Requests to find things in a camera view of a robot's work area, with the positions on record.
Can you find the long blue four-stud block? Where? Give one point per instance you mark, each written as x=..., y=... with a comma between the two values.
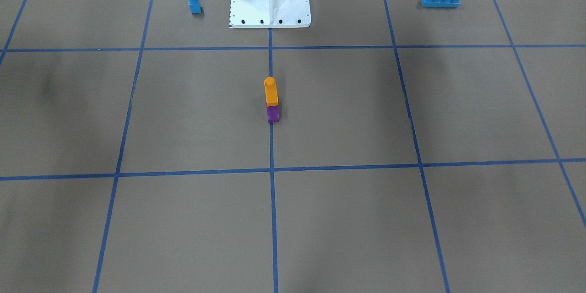
x=441, y=3

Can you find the orange trapezoid block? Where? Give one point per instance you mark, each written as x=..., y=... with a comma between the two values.
x=271, y=93

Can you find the purple trapezoid block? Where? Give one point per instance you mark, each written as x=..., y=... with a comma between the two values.
x=273, y=114

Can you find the small blue single-stud block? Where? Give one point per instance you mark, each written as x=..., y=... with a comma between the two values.
x=195, y=6

